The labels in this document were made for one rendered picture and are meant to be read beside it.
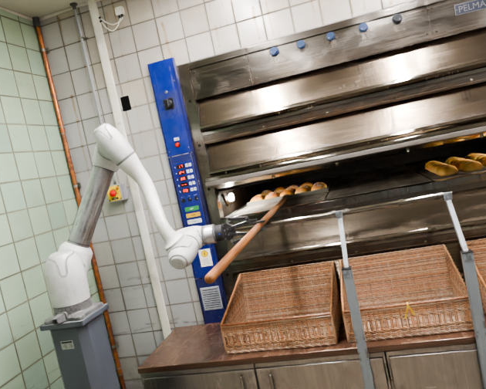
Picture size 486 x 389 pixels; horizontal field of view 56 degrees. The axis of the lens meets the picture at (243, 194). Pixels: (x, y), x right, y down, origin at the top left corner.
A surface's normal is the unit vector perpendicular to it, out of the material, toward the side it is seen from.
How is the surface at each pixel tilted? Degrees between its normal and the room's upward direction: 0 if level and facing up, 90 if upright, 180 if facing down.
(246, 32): 90
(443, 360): 91
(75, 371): 90
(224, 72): 90
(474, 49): 70
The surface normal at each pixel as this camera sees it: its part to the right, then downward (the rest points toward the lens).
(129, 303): -0.23, 0.12
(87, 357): 0.51, -0.04
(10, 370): 0.95, -0.18
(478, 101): -0.29, -0.26
